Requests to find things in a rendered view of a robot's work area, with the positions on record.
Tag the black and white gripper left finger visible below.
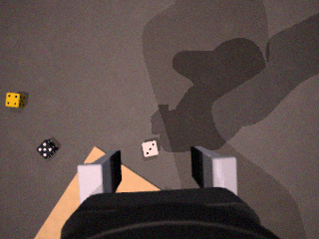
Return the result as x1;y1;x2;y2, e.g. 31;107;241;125
78;150;122;204

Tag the black die with white pips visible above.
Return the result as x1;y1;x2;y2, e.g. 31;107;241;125
36;139;59;158

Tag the orange flat mat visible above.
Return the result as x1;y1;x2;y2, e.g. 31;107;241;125
35;146;160;239

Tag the yellow die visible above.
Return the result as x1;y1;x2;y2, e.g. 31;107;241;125
6;93;25;108

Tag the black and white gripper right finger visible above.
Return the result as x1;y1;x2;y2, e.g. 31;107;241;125
190;146;237;195

